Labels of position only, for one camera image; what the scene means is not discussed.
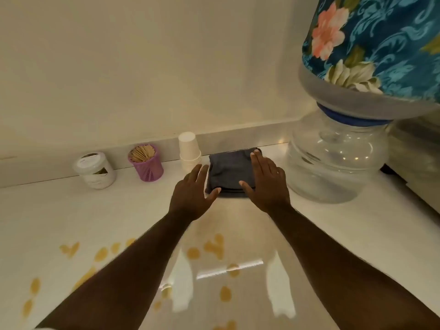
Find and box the dark grey folded cloth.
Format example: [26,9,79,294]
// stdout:
[205,147,263,198]

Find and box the person's left forearm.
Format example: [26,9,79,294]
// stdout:
[34,211,195,330]

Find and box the person's right forearm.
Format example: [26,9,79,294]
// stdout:
[267,204,440,330]

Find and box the person's right hand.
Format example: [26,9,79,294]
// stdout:
[239,150,291,215]

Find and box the white lidded jar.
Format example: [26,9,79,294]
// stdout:
[72,152,118,190]

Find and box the purple mesh holder cup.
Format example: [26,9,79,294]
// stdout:
[128,144,164,183]

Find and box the bunch of wooden stir sticks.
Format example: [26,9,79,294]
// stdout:
[129,144,156,163]

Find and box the person's left hand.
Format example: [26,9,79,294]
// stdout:
[168,164,221,222]

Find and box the water bottle with floral cover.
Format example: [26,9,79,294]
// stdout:
[298,0,440,128]

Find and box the white paper cup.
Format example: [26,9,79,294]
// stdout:
[180,153,203,174]
[178,131,202,161]

